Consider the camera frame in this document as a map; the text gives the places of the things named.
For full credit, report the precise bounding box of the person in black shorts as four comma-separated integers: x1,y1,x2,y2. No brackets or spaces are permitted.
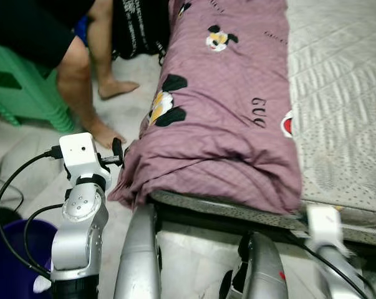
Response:
0,0,142,150

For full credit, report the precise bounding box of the grey robot left leg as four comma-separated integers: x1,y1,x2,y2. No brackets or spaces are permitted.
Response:
113,202,162,299

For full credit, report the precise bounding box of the grey robot leg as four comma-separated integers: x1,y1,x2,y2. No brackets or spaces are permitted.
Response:
219,232,291,299
113,202,162,299

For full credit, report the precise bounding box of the green plastic stool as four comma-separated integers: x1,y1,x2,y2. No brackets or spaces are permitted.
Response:
0,40,76,133

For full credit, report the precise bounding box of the purple cartoon print blanket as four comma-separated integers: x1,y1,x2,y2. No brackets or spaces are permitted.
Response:
107,0,304,216

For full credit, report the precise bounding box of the blue cloth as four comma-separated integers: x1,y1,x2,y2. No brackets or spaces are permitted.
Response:
74,16,92,47

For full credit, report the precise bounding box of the black bag white lettering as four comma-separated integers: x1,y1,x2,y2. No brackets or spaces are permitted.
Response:
112,0,173,63

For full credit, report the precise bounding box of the grey upholstered bed base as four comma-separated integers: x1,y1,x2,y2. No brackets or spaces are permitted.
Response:
153,199,376,247

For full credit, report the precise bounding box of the purple plastic bucket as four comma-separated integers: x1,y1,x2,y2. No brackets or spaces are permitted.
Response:
0,218,59,299

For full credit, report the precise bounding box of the grey quilted mattress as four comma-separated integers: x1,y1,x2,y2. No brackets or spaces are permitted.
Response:
147,0,376,231

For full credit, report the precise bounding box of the grey robot right leg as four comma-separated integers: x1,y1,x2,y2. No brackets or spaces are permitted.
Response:
219,232,291,299

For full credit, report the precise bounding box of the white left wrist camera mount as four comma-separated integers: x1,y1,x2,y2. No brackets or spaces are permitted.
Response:
59,132,112,183

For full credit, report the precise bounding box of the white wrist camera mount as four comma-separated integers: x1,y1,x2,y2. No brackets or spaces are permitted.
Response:
59,132,112,183
306,204,345,250

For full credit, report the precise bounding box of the black left arm short cable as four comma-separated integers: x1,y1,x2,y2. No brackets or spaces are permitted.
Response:
24,202,67,268

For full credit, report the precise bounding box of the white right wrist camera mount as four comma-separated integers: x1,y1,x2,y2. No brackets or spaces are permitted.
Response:
306,204,345,250

